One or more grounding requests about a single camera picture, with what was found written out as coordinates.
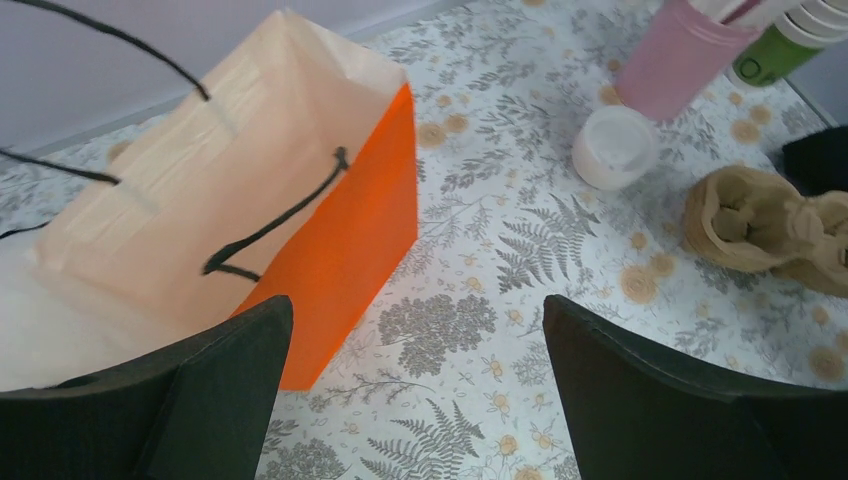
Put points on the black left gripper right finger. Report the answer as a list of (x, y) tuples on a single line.
[(637, 409)]

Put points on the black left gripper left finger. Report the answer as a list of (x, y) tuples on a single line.
[(196, 409)]

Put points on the floral patterned table mat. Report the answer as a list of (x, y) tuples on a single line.
[(448, 375)]

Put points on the brown cardboard cup carrier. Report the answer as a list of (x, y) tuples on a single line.
[(754, 221)]

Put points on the orange paper gift bag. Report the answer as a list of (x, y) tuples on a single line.
[(291, 170)]

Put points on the stack of white plastic lids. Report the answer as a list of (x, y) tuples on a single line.
[(615, 147)]

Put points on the black t-shirt with logo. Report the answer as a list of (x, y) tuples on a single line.
[(817, 163)]

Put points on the pink straw holder cup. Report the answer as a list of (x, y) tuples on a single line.
[(680, 54)]

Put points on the stack of green paper cups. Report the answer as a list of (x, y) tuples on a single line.
[(792, 40)]

